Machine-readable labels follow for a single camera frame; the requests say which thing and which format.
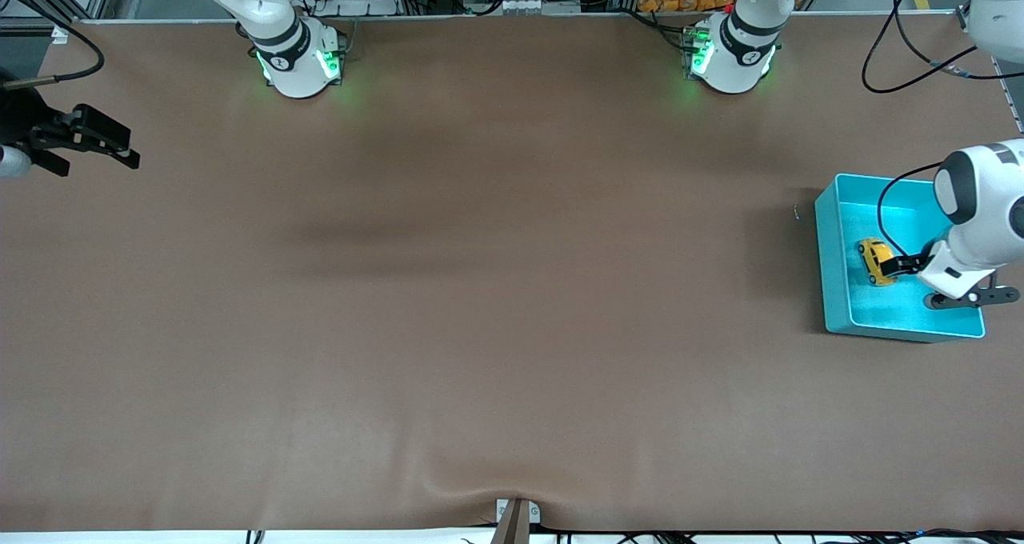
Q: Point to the teal plastic storage bin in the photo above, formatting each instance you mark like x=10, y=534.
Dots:
x=880, y=316

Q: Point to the yellow beetle toy car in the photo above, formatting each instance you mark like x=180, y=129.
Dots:
x=874, y=258

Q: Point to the white terminal block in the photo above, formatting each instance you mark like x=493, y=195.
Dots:
x=544, y=5

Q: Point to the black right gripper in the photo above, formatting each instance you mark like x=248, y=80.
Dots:
x=22, y=122

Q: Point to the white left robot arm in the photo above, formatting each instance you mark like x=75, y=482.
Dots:
x=980, y=216

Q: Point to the metal table edge bracket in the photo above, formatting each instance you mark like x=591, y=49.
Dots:
x=517, y=520

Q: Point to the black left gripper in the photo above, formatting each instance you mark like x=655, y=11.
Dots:
x=911, y=265

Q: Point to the brown table mat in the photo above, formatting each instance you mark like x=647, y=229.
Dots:
x=512, y=328

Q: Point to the small white corner bracket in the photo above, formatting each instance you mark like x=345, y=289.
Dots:
x=60, y=34

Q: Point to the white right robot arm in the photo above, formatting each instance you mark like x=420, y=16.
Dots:
x=296, y=56

